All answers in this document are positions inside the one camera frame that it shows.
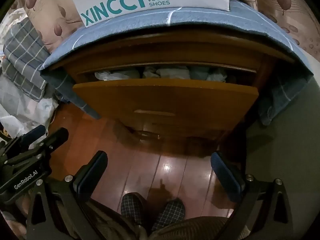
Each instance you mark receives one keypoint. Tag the grey plaid pillow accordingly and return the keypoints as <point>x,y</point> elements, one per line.
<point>22,55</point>

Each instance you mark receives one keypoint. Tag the white plastic bag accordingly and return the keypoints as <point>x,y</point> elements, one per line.
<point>25,112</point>

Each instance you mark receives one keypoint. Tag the wooden drawer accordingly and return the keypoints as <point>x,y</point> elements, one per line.
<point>162,97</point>

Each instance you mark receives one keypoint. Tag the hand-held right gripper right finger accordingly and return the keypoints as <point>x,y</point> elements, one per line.
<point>226,177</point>

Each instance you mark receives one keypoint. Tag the wooden nightstand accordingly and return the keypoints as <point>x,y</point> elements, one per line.
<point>175,45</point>

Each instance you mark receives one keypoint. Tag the blue checked cloth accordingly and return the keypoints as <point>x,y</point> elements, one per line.
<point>150,17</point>

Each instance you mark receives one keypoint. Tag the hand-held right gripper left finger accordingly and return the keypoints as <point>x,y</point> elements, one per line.
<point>91,173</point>

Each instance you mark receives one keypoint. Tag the plaid slipper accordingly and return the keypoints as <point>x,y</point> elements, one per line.
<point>170,213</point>
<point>132,207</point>

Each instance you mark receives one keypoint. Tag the beige dotted cloth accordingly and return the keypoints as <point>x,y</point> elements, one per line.
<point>280,2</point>

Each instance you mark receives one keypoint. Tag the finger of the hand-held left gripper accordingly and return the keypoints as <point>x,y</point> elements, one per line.
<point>37,131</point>
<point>60,136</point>

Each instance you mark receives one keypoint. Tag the beige dotted bed sheet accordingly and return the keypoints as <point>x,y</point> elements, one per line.
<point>47,12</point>

